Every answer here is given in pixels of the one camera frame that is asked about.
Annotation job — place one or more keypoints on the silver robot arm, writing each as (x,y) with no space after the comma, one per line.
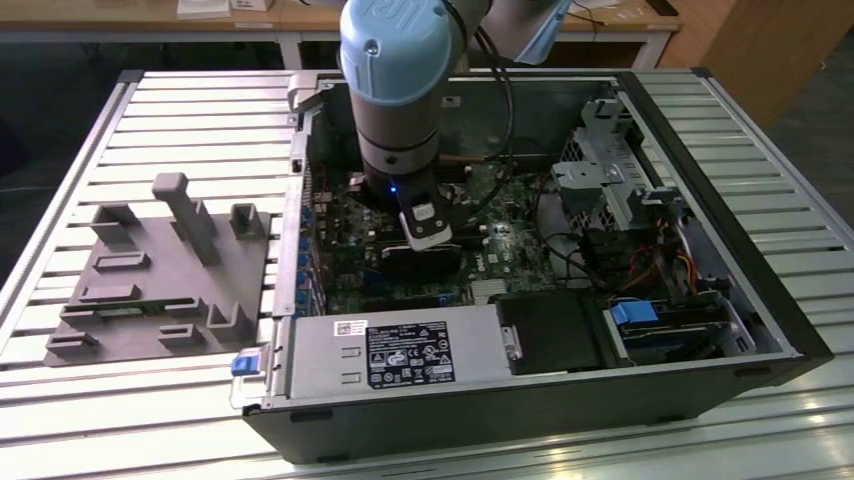
(394,75)

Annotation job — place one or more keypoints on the CPU socket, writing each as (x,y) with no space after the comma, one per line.
(460,205)

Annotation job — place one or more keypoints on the black RAM slot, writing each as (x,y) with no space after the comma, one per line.
(461,176)
(470,241)
(468,232)

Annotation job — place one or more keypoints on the black plastic drive cover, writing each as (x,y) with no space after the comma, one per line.
(554,330)

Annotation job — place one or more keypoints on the black graphics card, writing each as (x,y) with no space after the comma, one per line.
(421,265)

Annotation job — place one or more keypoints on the green motherboard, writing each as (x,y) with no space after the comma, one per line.
(521,240)

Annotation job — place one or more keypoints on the silver chipset heat sink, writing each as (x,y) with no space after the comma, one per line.
(489,290)

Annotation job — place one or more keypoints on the grey plastic case latch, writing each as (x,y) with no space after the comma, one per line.
(304,90)

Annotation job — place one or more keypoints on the silver metal drive cage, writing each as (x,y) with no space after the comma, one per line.
(601,172)

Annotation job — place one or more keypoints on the silver power supply unit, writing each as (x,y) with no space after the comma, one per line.
(314,360)

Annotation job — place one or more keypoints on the grey parts rack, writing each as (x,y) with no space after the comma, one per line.
(154,280)

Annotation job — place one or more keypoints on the blue case latch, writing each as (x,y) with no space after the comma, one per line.
(244,363)

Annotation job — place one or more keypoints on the blue disk carrier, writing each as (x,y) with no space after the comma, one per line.
(635,312)

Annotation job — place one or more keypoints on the white box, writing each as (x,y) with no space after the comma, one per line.
(250,4)
(201,7)

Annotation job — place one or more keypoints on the black PC case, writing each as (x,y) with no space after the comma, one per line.
(468,430)

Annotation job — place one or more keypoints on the wooden desk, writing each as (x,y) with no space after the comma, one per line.
(134,22)

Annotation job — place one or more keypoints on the wooden cabinet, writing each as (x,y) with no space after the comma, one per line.
(768,50)

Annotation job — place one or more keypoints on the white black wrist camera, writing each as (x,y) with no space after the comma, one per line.
(428,230)

